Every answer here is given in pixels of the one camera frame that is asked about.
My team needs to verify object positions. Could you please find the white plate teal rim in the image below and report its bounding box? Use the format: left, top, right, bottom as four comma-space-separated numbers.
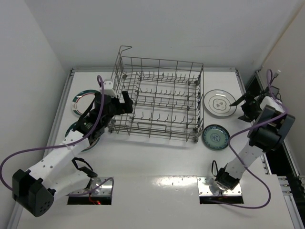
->
203, 89, 237, 118
65, 121, 102, 152

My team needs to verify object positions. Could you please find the blue floral green plate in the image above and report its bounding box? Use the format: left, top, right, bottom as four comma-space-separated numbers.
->
202, 124, 230, 151

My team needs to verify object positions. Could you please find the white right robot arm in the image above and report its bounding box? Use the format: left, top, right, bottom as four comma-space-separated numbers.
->
214, 96, 295, 191

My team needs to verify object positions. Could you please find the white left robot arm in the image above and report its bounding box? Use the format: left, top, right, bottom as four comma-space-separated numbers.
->
12, 91, 133, 217

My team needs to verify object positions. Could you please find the white plate green red rim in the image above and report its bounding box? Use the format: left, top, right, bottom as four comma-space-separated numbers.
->
71, 89, 99, 116

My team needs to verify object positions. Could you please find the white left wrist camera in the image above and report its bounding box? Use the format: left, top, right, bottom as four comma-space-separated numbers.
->
103, 79, 118, 98

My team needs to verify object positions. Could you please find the black usb cable on wall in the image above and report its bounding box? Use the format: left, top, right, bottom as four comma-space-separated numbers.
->
262, 69, 282, 98

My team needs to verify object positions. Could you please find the grey wire dish rack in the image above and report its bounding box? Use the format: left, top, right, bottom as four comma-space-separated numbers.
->
109, 45, 204, 143

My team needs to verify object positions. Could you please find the black cable at left base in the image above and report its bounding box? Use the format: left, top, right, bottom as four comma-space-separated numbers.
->
71, 157, 98, 178

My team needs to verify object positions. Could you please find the black cable at base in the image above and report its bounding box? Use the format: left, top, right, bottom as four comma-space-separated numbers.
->
71, 157, 98, 178
211, 160, 224, 178

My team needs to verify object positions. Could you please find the black cable at right base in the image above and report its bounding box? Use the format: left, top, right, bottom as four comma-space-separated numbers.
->
211, 160, 224, 178

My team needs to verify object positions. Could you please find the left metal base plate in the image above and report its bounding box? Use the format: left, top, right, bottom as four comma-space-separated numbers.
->
67, 177, 114, 197

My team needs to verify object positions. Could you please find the metal base plate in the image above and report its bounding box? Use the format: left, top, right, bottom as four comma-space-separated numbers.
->
67, 177, 114, 197
197, 177, 242, 197

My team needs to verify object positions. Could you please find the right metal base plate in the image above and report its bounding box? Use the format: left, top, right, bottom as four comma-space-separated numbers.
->
197, 177, 242, 197

